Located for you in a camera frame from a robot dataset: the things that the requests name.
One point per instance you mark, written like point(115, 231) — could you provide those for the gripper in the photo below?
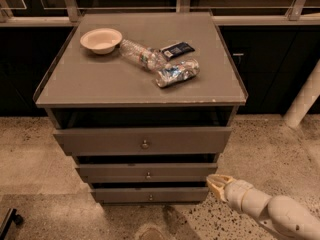
point(237, 193)

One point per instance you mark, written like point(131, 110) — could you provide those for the grey drawer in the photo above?
point(150, 195)
point(143, 141)
point(146, 172)

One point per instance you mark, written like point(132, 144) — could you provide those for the grey drawer cabinet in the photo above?
point(84, 90)

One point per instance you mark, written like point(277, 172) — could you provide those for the grey bottom drawer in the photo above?
point(150, 195)

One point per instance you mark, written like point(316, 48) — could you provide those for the grey top drawer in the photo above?
point(143, 141)

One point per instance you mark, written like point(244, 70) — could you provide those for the dark blue snack packet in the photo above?
point(176, 50)

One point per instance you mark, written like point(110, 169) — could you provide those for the clear plastic water bottle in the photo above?
point(149, 58)

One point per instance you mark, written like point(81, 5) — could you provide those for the white paper bowl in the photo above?
point(101, 41)

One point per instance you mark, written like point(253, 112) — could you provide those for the black caster wheel base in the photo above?
point(11, 217)

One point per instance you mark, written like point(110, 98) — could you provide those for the metal railing frame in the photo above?
point(224, 12)

